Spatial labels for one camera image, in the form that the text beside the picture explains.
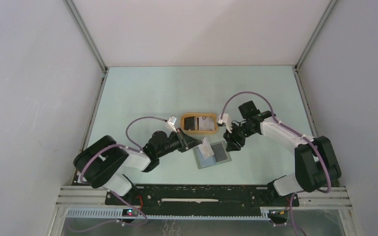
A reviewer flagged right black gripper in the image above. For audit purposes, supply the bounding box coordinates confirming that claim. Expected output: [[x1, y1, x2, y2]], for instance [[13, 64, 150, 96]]
[[223, 121, 256, 152]]

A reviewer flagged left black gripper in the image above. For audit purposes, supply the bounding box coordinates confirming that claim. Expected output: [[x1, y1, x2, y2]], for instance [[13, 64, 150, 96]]
[[157, 127, 201, 158]]

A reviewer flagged black VIP credit card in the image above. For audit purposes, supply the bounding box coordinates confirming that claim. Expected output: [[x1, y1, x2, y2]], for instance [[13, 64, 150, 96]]
[[211, 143, 229, 163]]

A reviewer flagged white printed credit card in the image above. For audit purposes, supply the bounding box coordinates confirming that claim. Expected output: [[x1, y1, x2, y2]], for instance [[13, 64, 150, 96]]
[[198, 137, 214, 159]]

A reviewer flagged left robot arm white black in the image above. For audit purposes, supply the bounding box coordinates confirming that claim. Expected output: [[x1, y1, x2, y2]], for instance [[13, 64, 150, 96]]
[[73, 128, 202, 205]]

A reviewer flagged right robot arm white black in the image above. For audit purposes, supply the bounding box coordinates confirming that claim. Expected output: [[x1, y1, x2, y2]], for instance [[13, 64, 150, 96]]
[[218, 101, 342, 206]]

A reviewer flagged black card in tray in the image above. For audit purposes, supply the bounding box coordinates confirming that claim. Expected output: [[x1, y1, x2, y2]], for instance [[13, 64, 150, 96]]
[[184, 117, 198, 131]]

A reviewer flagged stack of cards in tray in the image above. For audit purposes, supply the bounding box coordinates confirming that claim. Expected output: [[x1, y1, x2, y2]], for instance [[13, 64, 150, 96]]
[[198, 116, 215, 131]]

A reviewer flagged orange oval tray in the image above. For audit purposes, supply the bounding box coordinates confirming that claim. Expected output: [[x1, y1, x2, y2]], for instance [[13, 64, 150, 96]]
[[180, 113, 218, 135]]

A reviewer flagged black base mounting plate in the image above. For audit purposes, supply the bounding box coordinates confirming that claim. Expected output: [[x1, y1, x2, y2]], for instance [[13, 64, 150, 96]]
[[105, 184, 300, 217]]

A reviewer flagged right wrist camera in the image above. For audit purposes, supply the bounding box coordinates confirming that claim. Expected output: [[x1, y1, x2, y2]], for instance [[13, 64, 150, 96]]
[[217, 113, 232, 133]]

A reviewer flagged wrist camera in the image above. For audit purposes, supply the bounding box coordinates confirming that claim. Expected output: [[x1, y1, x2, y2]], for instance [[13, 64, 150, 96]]
[[166, 115, 177, 132], [217, 113, 232, 133]]

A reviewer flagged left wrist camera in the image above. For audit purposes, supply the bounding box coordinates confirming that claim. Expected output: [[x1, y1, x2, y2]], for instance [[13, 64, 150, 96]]
[[166, 115, 177, 132]]

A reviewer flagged aluminium frame rail front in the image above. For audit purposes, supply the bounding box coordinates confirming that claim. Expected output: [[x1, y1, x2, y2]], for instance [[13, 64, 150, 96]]
[[56, 185, 352, 221]]

